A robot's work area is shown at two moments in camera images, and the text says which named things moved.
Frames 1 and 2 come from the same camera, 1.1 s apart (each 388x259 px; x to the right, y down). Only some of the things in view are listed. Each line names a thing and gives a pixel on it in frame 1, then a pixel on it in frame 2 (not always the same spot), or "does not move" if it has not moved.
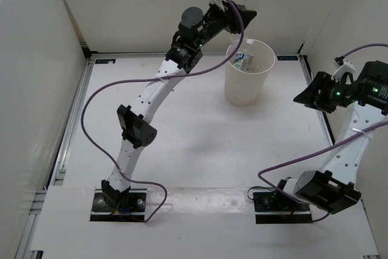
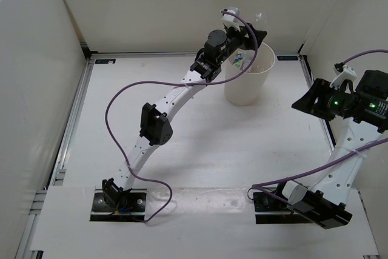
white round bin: [247, 71] does not move
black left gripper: [230, 17] → [245, 43]
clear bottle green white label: [243, 62] does not move
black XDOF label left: [100, 61] does not move
